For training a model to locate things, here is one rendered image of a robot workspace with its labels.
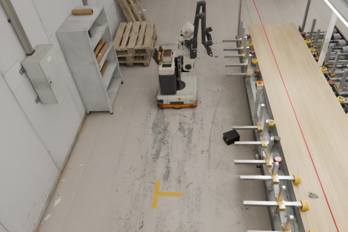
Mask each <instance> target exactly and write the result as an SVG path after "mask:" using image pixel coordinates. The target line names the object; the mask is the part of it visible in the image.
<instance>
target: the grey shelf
mask: <svg viewBox="0 0 348 232"><path fill-rule="evenodd" d="M91 8H92V9H93V14H81V15H73V14H72V13H71V15H70V16H69V17H68V18H67V19H66V21H65V22H64V23H63V24H62V25H61V27H60V28H59V29H58V30H57V31H56V35H57V37H58V40H59V42H60V45H61V47H62V50H63V52H64V55H65V57H66V60H67V63H68V65H69V68H70V70H71V73H72V76H73V78H74V80H75V83H76V85H77V88H78V90H79V93H80V96H81V98H82V101H83V103H84V106H85V108H86V111H87V113H88V114H90V112H89V111H110V114H113V111H112V105H113V101H114V98H115V97H116V94H117V92H118V89H119V86H120V83H121V84H123V83H124V82H123V79H122V75H121V71H120V67H119V63H118V59H117V55H116V52H115V48H114V44H113V40H112V36H111V32H110V28H109V24H108V20H107V16H106V12H105V8H104V5H91V6H77V7H76V9H91ZM107 28H108V29H107ZM89 29H90V32H91V35H92V37H91V38H90V37H89V34H88V30H89ZM102 39H103V40H104V41H105V42H109V46H108V48H107V50H106V52H105V53H104V55H103V57H102V58H101V61H100V62H99V64H98V63H97V60H96V57H95V53H94V49H95V47H96V45H97V43H99V42H100V41H101V40H102ZM105 60H108V65H107V67H106V70H105V72H104V75H103V77H102V76H101V73H100V70H101V68H102V66H103V64H104V62H105Z"/></svg>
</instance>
